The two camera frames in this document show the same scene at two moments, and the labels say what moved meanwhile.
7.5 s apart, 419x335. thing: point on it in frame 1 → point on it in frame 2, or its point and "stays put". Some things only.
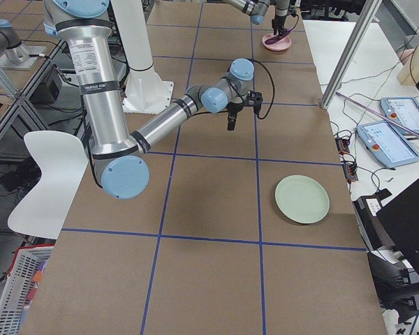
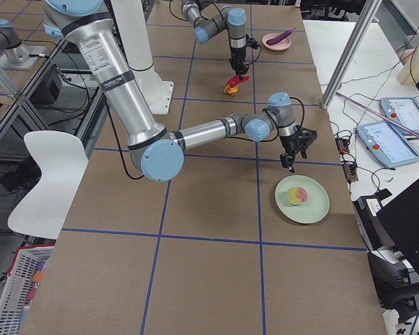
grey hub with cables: [349, 167] stays put
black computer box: [375, 233] stays put
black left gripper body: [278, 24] → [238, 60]
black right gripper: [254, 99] → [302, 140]
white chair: [63, 158] stays put
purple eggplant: [276, 38] stays put
